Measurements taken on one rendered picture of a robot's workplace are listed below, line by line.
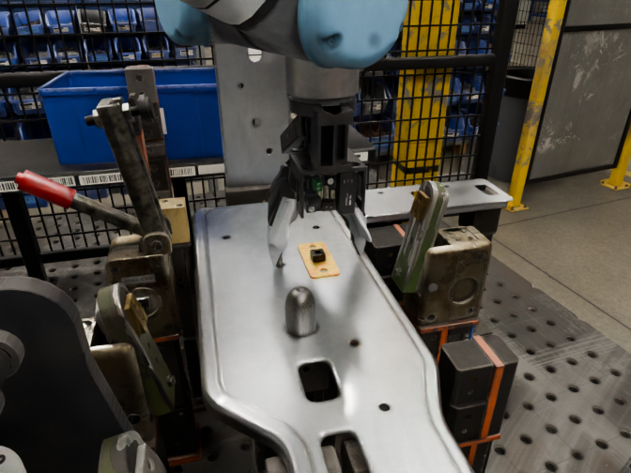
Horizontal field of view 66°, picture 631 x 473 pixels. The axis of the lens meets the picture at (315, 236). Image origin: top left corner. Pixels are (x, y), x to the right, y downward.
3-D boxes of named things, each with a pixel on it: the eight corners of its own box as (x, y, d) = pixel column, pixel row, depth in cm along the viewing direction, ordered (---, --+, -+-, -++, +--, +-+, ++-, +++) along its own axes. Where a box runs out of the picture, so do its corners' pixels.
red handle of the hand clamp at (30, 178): (168, 237, 54) (14, 175, 47) (159, 253, 55) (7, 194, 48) (168, 221, 58) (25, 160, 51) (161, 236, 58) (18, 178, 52)
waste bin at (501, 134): (564, 180, 350) (592, 76, 315) (509, 191, 333) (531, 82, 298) (515, 159, 391) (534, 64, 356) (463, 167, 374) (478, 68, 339)
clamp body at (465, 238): (472, 449, 73) (518, 249, 57) (399, 465, 71) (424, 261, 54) (444, 403, 81) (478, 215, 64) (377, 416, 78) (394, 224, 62)
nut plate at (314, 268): (341, 275, 60) (341, 267, 59) (311, 280, 59) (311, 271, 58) (323, 242, 67) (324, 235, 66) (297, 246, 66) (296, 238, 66)
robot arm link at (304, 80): (279, 49, 51) (353, 47, 53) (280, 93, 53) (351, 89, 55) (293, 59, 45) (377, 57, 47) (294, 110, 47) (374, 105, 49)
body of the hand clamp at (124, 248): (202, 461, 71) (166, 254, 54) (153, 470, 70) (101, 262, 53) (200, 428, 76) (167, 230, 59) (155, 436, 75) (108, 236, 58)
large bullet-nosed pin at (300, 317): (318, 345, 51) (318, 294, 48) (288, 350, 50) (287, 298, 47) (312, 327, 54) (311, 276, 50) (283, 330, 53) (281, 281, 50)
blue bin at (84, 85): (232, 157, 89) (226, 83, 82) (55, 165, 85) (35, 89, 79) (233, 130, 103) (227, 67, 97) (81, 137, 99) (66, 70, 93)
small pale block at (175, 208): (214, 409, 79) (185, 206, 62) (192, 414, 79) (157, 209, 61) (212, 393, 82) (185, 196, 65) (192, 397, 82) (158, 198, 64)
